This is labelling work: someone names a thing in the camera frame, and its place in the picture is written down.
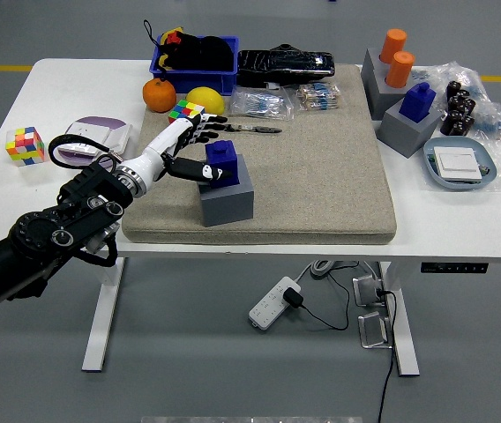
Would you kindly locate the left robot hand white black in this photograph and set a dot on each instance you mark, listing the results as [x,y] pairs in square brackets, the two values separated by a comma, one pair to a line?
[158,147]

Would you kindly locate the blue seal with square knob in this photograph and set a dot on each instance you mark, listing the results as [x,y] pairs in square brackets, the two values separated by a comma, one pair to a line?
[226,155]
[417,103]

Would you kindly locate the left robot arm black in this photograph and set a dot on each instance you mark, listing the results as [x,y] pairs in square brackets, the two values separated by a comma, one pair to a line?
[34,233]

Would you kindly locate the grey cube seal holder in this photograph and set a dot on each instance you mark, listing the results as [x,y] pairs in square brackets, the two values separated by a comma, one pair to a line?
[405,136]
[228,205]

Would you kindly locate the tall grey double seal holder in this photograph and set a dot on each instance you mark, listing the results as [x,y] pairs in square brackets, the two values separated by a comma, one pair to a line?
[376,88]

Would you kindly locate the orange cylinder seal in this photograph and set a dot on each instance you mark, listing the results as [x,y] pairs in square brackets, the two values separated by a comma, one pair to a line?
[393,44]
[399,70]

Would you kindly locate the bright multicolour puzzle cube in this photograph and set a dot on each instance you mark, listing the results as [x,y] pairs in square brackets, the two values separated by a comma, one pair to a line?
[184,109]

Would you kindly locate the orange mandarin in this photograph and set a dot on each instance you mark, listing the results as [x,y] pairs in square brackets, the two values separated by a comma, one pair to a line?
[159,96]

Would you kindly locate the yellow lemon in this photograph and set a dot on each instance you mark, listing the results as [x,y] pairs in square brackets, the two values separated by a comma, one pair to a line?
[206,100]

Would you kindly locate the blue plastic bin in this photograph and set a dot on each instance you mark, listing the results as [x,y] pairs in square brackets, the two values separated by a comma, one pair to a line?
[197,81]

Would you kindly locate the black pen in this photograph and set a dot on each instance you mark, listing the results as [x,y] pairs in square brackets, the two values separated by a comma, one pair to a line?
[259,129]

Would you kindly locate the black fabric pouch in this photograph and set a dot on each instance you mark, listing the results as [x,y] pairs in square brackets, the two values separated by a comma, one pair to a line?
[206,53]

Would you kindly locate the clear bag of blue resistors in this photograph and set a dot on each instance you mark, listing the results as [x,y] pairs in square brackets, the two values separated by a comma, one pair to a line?
[259,106]

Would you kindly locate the yellow and red toy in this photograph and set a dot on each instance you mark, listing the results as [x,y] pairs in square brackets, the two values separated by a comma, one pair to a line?
[172,37]

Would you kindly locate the pastel multicolour puzzle cube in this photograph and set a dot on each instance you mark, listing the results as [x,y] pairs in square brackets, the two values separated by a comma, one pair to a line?
[24,146]

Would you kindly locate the white table leg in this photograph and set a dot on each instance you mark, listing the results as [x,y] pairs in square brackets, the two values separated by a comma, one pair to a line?
[405,335]
[102,308]

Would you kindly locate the grey-brown mat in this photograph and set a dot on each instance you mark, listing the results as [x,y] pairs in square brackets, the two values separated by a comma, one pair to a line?
[303,176]

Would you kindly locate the black wrapped keyboard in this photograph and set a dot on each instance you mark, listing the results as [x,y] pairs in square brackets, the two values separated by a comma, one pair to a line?
[286,66]

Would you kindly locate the black table control panel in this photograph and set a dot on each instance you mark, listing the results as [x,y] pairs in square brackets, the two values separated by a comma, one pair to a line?
[453,268]

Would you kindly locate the clear bag of brown resistors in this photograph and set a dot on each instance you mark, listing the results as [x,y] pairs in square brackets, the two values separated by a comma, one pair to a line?
[319,97]

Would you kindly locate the white power strip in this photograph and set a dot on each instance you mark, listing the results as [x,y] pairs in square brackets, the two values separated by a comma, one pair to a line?
[268,308]

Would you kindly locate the black power adapter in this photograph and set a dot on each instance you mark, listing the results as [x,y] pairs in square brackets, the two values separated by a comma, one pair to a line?
[293,298]

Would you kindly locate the light blue plate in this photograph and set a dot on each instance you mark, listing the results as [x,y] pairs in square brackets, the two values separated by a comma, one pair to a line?
[431,180]

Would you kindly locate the dark brown capacitors cluster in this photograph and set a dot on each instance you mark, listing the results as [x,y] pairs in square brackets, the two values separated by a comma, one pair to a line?
[458,112]

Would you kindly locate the crumpled clear plastic bags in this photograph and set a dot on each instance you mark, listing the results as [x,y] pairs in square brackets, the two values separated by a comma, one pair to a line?
[488,110]

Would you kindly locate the white wall socket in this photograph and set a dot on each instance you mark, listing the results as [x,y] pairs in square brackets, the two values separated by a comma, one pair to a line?
[80,132]

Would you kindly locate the metal bracket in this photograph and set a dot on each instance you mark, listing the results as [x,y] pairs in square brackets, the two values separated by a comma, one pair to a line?
[367,291]
[371,330]

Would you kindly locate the white wall switch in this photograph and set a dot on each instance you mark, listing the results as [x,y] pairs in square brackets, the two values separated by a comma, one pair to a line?
[458,164]

